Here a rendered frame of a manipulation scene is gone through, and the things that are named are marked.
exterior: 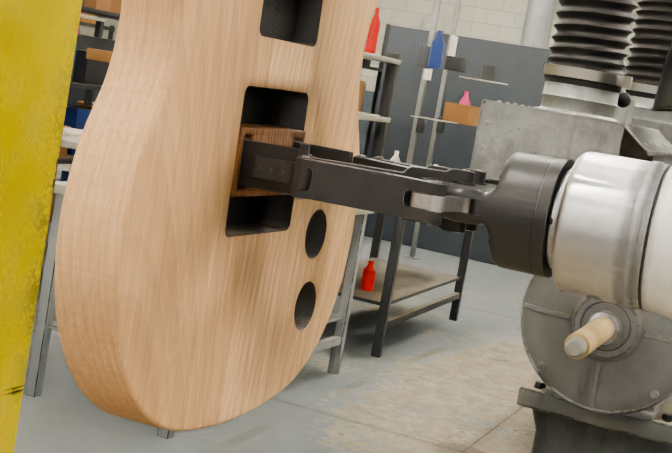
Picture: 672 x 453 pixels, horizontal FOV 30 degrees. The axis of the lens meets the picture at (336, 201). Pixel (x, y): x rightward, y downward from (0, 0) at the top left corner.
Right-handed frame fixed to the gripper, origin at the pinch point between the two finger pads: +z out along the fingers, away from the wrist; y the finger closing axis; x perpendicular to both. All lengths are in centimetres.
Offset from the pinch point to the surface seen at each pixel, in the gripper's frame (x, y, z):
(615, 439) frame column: -40, 112, -10
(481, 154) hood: 0, 68, 5
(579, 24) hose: 18, 83, 0
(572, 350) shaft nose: -22, 73, -9
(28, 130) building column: -9, 79, 79
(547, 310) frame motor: -21, 96, 0
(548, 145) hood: 3, 68, -2
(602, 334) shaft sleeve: -21, 84, -10
